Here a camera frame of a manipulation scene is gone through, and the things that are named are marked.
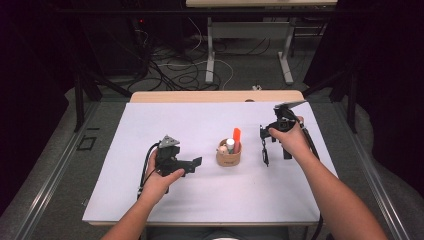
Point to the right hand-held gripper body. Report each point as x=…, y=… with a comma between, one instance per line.
x=285, y=121

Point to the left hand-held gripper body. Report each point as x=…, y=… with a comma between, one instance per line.
x=168, y=156

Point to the black pen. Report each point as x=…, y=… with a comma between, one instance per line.
x=265, y=155

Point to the orange highlighter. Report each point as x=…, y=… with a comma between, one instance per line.
x=237, y=138

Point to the brown round pen holder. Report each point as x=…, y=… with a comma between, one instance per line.
x=229, y=160

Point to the white and green glue stick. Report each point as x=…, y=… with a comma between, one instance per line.
x=230, y=144

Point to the person's right hand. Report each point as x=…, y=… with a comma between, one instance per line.
x=293, y=141

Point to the person's left hand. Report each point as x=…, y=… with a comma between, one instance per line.
x=156, y=185

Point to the small beige figure ornament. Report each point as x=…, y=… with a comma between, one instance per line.
x=222, y=150

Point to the white table mat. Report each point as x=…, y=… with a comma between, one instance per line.
x=220, y=196

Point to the person's grey clothing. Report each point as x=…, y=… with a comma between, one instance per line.
x=186, y=233

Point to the black metal stand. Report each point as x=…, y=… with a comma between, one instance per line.
x=79, y=100
x=351, y=100

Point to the dark computer case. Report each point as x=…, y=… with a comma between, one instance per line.
x=113, y=46

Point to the white metal desk frame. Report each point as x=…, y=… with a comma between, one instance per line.
x=210, y=53

